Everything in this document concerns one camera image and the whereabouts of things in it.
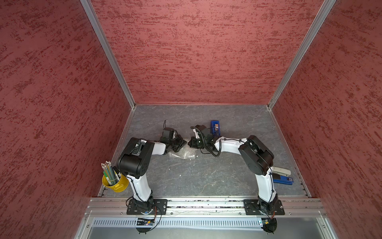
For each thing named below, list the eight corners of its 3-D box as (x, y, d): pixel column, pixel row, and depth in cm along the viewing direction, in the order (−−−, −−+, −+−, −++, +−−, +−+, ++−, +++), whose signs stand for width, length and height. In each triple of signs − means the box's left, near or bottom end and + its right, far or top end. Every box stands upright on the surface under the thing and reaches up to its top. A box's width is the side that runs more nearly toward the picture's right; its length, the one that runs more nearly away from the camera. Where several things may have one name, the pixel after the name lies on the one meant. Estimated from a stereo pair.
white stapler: (272, 174, 88) (275, 172, 85) (271, 168, 90) (274, 166, 87) (287, 177, 87) (291, 175, 83) (286, 172, 89) (290, 169, 86)
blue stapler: (273, 182, 85) (276, 180, 81) (272, 177, 87) (275, 175, 83) (290, 185, 84) (294, 183, 80) (289, 180, 86) (293, 177, 82)
